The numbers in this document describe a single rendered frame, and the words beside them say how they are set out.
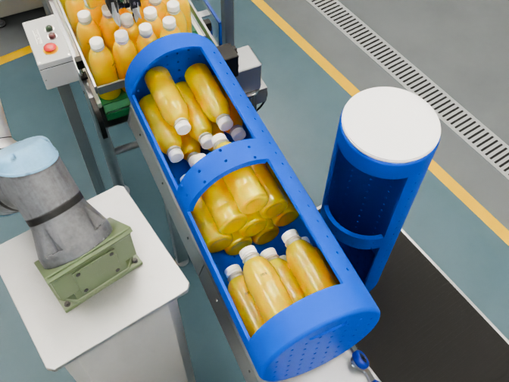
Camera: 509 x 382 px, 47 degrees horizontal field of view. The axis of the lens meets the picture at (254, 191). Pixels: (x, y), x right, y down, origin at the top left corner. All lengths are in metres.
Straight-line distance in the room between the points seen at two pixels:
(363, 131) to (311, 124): 1.38
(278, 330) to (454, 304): 1.39
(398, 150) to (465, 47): 2.06
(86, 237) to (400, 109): 0.98
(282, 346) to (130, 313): 0.32
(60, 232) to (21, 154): 0.16
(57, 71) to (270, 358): 1.07
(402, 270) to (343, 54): 1.43
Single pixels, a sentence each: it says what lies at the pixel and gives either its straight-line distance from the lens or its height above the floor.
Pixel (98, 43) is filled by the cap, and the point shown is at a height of 1.11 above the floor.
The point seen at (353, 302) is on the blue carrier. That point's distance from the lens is 1.17.
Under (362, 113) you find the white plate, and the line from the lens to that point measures 1.69.
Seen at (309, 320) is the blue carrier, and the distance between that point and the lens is 1.13.
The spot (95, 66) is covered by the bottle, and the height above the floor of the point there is 1.05.
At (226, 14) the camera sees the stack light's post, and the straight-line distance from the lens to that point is 2.25.
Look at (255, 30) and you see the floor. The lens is 3.51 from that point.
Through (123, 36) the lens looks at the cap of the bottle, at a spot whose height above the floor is 1.11.
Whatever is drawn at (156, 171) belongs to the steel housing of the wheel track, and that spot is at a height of 0.87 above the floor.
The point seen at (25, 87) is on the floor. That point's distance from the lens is 3.37.
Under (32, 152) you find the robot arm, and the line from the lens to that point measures 1.14.
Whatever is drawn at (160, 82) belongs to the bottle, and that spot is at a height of 1.15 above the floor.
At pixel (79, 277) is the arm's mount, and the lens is 1.18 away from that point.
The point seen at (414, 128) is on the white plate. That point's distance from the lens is 1.69.
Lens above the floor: 2.27
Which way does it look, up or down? 56 degrees down
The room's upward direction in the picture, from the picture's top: 2 degrees clockwise
